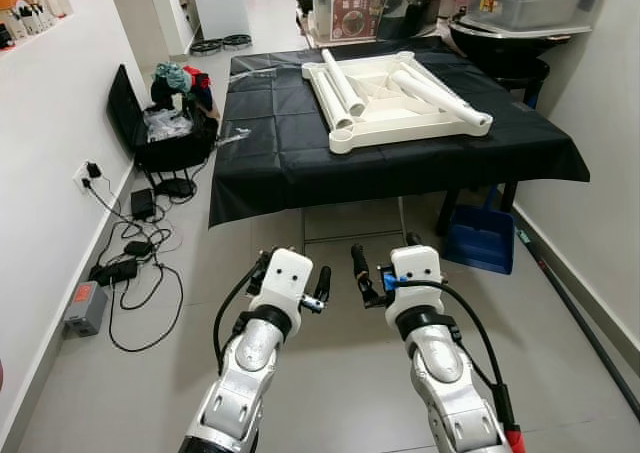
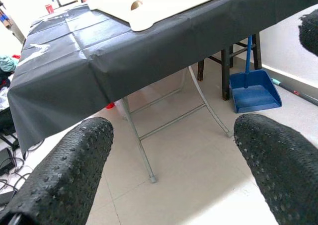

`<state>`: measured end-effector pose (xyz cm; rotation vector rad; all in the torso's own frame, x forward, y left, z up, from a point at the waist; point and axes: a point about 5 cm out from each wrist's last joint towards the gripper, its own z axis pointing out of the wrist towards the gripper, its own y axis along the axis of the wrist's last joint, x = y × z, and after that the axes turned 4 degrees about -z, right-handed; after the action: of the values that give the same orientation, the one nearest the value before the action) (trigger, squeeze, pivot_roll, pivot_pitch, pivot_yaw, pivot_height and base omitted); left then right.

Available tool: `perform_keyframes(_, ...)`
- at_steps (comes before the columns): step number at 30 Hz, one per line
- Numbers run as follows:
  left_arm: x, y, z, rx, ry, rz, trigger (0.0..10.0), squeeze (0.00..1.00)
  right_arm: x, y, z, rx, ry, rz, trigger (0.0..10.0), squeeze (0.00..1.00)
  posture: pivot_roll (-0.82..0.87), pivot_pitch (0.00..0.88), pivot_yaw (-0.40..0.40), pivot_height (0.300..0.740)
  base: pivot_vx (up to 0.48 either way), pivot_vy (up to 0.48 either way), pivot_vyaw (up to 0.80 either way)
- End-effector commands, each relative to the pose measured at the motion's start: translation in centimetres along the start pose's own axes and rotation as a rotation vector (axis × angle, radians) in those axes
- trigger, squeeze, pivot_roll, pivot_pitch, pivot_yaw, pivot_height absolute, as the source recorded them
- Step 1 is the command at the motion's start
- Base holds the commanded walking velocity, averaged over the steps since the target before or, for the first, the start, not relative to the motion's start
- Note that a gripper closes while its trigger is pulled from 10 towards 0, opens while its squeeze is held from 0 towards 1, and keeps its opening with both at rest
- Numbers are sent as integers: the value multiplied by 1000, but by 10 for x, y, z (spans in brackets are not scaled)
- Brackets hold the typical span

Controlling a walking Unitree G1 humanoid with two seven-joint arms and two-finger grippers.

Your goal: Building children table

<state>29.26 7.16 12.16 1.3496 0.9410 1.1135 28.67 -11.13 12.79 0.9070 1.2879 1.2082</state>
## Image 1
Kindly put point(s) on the crumpled clear plastic bag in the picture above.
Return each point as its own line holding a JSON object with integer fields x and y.
{"x": 168, "y": 125}

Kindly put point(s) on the red printed carton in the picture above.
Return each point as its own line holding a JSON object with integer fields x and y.
{"x": 355, "y": 13}

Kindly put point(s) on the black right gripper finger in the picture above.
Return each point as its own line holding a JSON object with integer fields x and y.
{"x": 413, "y": 241}
{"x": 361, "y": 268}

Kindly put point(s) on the small black power brick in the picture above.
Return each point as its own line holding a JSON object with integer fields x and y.
{"x": 137, "y": 248}

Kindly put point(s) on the blue plastic dustpan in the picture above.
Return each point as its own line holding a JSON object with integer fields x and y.
{"x": 478, "y": 238}

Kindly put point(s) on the black power strip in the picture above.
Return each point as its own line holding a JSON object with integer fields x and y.
{"x": 115, "y": 271}

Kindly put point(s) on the black wifi router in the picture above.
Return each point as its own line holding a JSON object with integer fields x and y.
{"x": 177, "y": 187}

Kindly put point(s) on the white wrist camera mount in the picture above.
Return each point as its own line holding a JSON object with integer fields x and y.
{"x": 290, "y": 278}
{"x": 415, "y": 268}

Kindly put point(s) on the clear plastic storage box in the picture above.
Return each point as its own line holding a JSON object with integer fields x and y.
{"x": 540, "y": 3}

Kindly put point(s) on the flat clear plastic bag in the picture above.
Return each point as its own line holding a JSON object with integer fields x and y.
{"x": 255, "y": 73}

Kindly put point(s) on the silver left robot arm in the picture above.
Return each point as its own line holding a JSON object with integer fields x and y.
{"x": 245, "y": 363}

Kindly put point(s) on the black power adapter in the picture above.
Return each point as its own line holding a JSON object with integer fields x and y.
{"x": 142, "y": 203}

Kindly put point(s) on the long black pole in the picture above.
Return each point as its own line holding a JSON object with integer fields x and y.
{"x": 575, "y": 318}

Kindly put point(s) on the white wall socket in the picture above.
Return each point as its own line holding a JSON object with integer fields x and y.
{"x": 80, "y": 181}

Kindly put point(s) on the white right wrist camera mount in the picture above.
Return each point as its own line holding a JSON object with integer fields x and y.
{"x": 415, "y": 268}

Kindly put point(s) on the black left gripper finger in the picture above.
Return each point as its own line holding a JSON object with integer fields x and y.
{"x": 262, "y": 271}
{"x": 324, "y": 283}

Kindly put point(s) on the grey box orange label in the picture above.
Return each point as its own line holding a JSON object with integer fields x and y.
{"x": 85, "y": 313}

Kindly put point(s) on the white plastic children table top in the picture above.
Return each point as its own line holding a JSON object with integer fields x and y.
{"x": 395, "y": 123}

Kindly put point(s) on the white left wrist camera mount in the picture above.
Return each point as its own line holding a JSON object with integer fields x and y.
{"x": 290, "y": 278}

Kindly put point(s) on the red cloth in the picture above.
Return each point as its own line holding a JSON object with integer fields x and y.
{"x": 198, "y": 76}

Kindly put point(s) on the black wall plug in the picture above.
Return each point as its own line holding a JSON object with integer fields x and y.
{"x": 93, "y": 169}
{"x": 89, "y": 185}

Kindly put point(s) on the small clear plastic bag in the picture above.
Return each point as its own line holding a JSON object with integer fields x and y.
{"x": 232, "y": 138}

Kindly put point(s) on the black round basin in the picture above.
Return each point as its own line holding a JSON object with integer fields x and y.
{"x": 500, "y": 53}

